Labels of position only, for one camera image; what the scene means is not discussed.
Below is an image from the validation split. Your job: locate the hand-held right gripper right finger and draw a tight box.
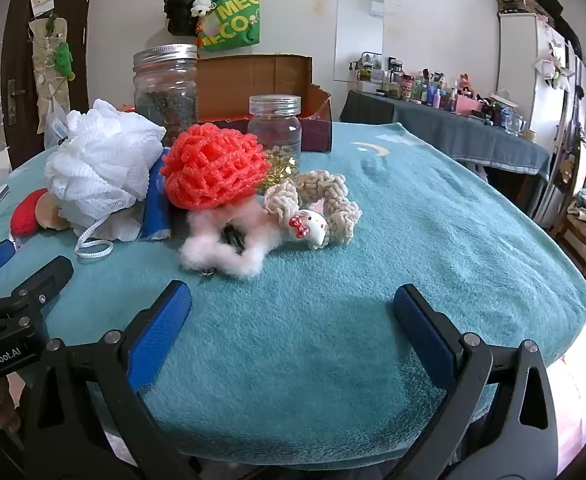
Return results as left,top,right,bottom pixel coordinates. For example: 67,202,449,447
373,284,558,480

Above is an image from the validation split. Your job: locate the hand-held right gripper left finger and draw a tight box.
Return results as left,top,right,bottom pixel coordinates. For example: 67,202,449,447
20,280,199,480

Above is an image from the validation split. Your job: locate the red fuzzy cloth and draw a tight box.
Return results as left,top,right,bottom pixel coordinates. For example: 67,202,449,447
10,188,49,237

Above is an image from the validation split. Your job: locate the tan powder puff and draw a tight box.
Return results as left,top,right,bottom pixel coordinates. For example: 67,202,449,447
36,192,71,232

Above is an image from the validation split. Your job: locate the white fluffy scrunchie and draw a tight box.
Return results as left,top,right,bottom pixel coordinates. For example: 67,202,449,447
179,202,294,279

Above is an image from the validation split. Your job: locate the blue tube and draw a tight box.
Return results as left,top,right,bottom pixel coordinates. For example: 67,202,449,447
140,147,174,241

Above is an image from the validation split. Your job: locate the white mesh bath pouf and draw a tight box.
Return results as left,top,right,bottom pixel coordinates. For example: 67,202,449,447
43,99,167,261

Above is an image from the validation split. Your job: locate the orange mesh bath pouf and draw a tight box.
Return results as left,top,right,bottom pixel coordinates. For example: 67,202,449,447
160,122,269,209

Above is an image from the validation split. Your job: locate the cream crochet scrunchie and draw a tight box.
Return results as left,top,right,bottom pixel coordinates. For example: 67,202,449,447
263,170,363,251

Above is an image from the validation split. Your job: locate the cardboard box red inside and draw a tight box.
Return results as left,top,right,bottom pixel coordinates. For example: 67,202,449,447
123,54,333,153

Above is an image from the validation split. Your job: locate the clear plastic bag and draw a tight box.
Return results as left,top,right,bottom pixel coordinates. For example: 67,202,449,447
43,105,69,148

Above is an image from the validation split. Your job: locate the fabric hanging organizer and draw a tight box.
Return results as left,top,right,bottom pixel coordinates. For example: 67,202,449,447
27,15,71,136

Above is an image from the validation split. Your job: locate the wooden stool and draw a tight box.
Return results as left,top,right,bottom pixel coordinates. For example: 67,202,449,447
550,210,586,276

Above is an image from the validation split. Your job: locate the blue cloth covered table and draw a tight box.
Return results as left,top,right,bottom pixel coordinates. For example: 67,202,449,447
340,90,551,211

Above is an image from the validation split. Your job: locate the green plush toy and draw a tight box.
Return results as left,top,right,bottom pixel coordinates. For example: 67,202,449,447
53,42,76,81

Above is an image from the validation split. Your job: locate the large glass jar metal lid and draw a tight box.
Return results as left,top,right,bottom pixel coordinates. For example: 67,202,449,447
133,44,200,146

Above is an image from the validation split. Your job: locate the brown door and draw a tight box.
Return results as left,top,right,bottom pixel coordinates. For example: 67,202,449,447
0,0,96,171

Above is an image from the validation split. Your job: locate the small clear jar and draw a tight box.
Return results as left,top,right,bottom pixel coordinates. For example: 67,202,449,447
247,95,303,181

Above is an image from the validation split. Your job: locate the row of cosmetic bottles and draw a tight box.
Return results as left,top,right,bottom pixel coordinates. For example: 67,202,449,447
348,52,536,141

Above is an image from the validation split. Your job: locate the black bag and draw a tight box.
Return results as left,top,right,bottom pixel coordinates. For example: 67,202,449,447
164,0,209,37

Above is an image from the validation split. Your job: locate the white cabinet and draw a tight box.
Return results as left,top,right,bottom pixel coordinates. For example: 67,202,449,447
495,10,586,226

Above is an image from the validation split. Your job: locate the green tote bag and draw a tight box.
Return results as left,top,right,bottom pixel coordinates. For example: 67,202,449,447
195,0,262,53

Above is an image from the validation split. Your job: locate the dark suitcase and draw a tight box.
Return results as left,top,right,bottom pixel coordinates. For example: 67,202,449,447
496,0,538,16

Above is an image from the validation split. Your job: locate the wall mirror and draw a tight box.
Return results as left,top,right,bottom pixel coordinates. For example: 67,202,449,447
334,0,386,83

